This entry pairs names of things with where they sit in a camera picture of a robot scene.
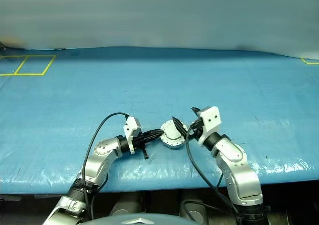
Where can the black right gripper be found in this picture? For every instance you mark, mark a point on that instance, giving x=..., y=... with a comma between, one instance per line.
x=199, y=128

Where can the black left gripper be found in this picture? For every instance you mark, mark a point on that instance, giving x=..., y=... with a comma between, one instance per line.
x=139, y=141

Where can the round finned motor lid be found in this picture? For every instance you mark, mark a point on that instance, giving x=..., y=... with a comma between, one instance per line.
x=169, y=131

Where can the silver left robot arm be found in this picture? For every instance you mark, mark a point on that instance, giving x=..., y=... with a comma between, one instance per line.
x=99, y=160

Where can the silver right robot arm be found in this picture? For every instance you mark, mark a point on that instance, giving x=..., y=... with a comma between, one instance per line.
x=236, y=170

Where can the blue plastic table cover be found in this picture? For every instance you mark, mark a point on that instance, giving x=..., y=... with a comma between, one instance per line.
x=224, y=90

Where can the grey rounded cylinder shape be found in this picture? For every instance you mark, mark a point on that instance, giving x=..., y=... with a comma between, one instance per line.
x=124, y=206
x=197, y=210

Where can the grey robot torso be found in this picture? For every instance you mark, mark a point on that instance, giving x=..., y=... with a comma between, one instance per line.
x=139, y=221

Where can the yellow tape double square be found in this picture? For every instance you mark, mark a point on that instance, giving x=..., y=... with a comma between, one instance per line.
x=48, y=65

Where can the yellow tape corner marking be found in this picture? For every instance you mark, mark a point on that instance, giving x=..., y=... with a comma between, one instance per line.
x=305, y=61

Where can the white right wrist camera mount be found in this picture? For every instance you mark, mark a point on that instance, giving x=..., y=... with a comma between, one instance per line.
x=210, y=120

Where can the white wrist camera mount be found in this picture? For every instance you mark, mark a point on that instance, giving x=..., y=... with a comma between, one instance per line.
x=210, y=120
x=130, y=129

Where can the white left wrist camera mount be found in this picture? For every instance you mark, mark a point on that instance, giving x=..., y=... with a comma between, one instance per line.
x=130, y=129

